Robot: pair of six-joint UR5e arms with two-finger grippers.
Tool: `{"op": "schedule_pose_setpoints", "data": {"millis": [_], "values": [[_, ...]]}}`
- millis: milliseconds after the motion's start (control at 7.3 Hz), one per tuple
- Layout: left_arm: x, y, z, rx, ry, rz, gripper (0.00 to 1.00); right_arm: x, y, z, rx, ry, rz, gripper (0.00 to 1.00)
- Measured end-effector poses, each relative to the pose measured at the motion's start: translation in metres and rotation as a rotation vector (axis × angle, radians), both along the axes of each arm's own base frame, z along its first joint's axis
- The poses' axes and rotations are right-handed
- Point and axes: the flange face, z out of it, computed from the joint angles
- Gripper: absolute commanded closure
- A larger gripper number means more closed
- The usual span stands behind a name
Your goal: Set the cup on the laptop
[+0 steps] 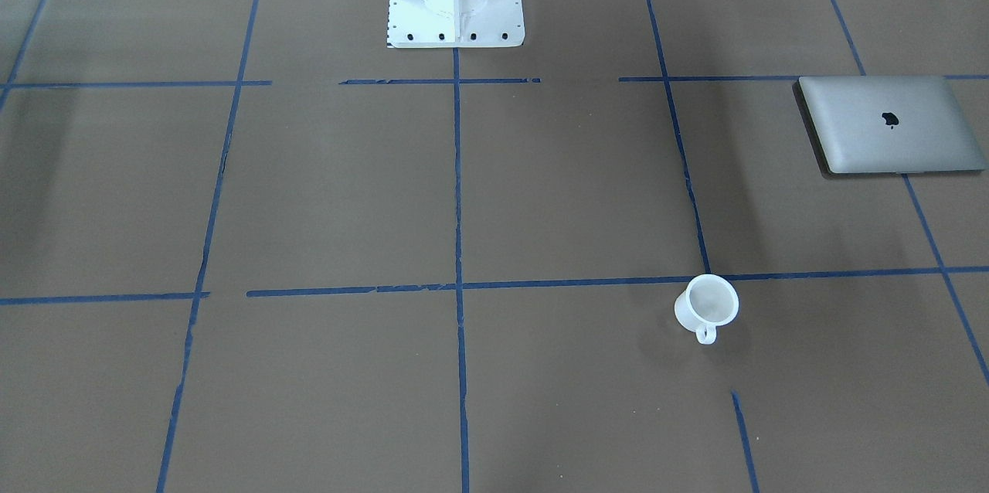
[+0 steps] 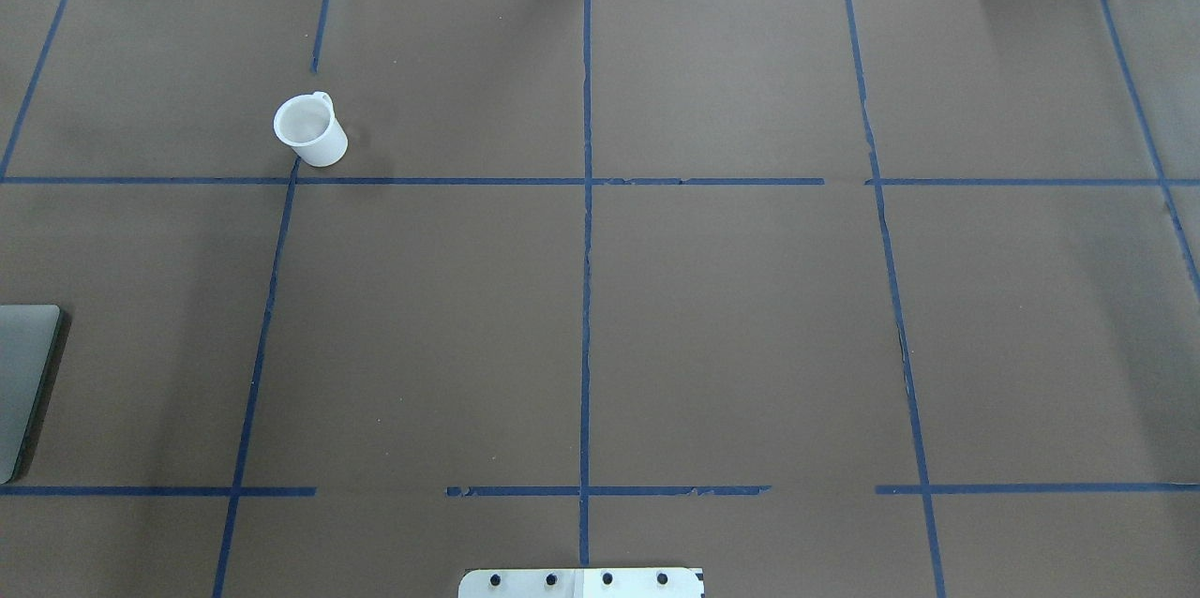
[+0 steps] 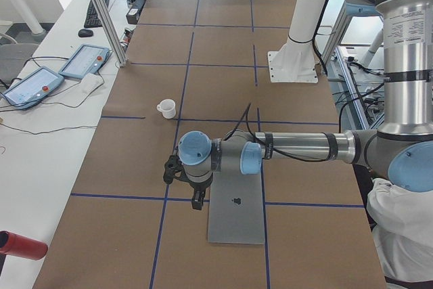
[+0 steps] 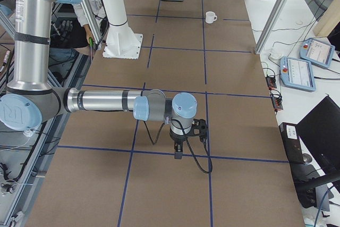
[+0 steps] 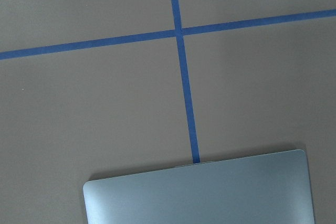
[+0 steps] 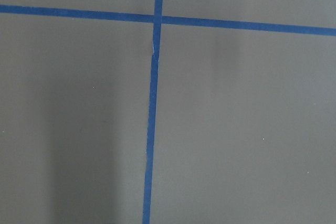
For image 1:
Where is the silver closed laptop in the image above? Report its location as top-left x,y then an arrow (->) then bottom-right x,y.
796,75 -> 987,176

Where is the white plastic cup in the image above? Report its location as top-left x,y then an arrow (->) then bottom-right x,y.
674,274 -> 739,345

